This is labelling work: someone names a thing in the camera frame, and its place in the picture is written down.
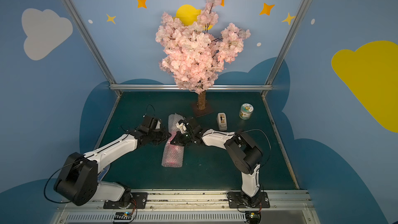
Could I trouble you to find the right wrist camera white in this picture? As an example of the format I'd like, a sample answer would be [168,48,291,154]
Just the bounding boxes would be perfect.
[176,120,187,133]

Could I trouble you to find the pink cherry blossom tree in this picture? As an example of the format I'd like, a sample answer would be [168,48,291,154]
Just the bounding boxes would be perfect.
[155,0,251,116]

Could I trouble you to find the green circuit board left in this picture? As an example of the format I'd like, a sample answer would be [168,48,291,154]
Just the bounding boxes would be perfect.
[113,212,133,224]

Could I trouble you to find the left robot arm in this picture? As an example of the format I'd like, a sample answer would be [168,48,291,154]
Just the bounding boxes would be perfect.
[53,116,171,209]

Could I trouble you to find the circuit board right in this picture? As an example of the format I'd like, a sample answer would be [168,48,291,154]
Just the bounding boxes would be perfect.
[245,212,261,224]

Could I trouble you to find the clear bubble wrap sheet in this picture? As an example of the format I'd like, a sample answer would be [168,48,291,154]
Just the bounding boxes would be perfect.
[161,113,186,168]

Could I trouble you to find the white tape dispenser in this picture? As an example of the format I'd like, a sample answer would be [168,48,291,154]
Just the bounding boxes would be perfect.
[217,113,228,131]

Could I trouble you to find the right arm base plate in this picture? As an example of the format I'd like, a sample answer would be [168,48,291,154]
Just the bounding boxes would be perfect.
[227,190,270,208]

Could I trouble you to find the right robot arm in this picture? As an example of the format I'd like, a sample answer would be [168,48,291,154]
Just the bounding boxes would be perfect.
[171,118,263,198]

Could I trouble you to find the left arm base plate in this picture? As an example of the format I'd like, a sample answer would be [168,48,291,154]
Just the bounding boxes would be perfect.
[103,192,148,209]

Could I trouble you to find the pink plastic wine glass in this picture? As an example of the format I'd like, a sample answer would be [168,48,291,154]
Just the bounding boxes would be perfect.
[162,143,184,168]

